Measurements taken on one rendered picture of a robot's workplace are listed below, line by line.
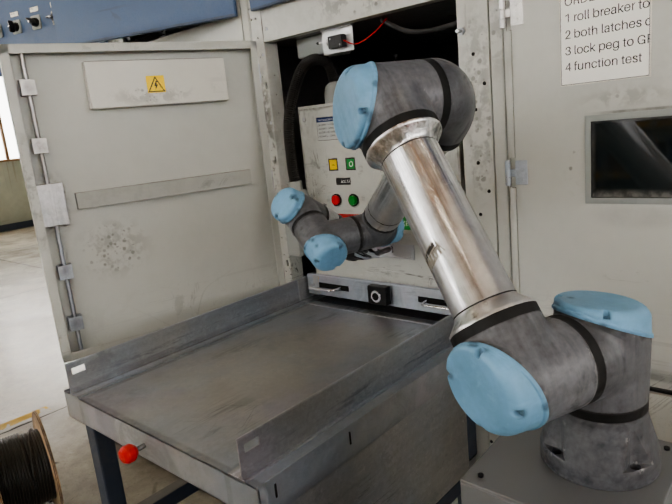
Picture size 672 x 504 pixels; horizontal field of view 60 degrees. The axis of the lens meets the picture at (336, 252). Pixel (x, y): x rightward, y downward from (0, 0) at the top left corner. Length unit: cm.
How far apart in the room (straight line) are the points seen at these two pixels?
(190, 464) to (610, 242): 83
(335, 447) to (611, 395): 44
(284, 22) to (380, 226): 68
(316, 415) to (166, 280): 76
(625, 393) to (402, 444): 52
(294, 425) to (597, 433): 44
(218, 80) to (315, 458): 103
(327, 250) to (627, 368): 58
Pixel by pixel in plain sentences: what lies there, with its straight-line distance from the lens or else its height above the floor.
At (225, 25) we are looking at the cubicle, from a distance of 180.
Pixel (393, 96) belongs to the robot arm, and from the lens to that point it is 82.
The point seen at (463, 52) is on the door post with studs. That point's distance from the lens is 130.
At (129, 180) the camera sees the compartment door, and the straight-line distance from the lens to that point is 158.
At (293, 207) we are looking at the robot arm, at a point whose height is 118.
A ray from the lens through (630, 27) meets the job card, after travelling 116.
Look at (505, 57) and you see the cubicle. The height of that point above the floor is 143.
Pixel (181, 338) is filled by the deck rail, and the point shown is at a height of 88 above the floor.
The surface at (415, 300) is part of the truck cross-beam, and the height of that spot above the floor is 89.
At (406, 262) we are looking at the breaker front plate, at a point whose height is 98.
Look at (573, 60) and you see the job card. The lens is 118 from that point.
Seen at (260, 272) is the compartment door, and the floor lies 94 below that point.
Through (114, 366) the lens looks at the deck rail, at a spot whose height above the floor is 87.
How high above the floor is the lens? 134
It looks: 12 degrees down
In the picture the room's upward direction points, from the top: 6 degrees counter-clockwise
